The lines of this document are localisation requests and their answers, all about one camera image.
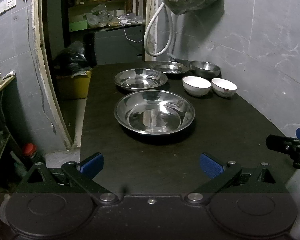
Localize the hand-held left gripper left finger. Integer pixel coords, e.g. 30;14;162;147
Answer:
15;152;119;204

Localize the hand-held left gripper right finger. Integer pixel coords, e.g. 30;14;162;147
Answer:
185;152;287;204

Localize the large stainless steel plate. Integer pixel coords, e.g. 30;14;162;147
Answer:
114;90;196;136

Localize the white red-rimmed ceramic bowl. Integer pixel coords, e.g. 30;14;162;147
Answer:
211;78;238;99
182;76;212;97

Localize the stainless steel bowl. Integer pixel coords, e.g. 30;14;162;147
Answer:
189;60;221;78

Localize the red-capped dark bottle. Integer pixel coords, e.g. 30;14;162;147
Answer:
21;143;41;166

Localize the green plastic bottle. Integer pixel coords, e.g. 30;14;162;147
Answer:
13;161;28;178

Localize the yellow bin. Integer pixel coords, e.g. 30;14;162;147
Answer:
57;69;93;100

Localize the black garbage bag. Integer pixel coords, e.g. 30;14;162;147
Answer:
53;41;91;76

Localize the wooden shelf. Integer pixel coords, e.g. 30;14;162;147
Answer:
0;75;17;103

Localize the dark grey cabinet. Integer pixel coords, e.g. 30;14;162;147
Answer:
93;26;144;66

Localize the white spoon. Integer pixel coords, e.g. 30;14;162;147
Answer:
1;70;16;80

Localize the green box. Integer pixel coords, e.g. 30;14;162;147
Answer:
68;20;88;33

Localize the pile of clear plastic bags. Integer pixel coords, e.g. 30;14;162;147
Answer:
86;3;143;28

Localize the thin white cable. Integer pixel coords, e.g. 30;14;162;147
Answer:
123;23;144;43

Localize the white hose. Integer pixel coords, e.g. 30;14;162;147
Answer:
143;2;176;57

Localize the white wall switch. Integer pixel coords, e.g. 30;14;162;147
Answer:
0;0;17;16

